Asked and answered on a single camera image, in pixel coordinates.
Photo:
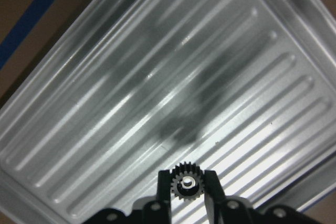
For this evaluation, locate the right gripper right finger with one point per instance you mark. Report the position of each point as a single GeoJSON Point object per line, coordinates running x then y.
{"type": "Point", "coordinates": [221, 208]}

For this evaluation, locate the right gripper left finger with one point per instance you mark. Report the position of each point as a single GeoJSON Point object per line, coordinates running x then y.
{"type": "Point", "coordinates": [157, 208]}

